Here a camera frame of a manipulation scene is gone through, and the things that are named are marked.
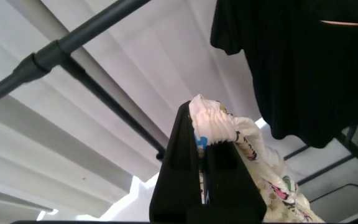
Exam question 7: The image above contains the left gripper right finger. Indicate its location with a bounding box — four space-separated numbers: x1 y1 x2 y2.
202 139 268 223

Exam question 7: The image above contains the pink clothes hanger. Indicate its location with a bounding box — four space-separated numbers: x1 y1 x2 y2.
319 19 358 27

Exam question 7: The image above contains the black garment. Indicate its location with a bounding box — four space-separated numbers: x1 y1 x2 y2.
209 0 358 149

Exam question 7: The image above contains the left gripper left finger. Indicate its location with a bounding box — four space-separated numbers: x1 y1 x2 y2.
149 100 204 223

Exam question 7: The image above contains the black clothes rack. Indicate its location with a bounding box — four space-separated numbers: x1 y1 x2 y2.
0 0 358 187

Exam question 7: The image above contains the cream printed garment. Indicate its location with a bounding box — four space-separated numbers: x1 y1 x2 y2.
188 93 326 223

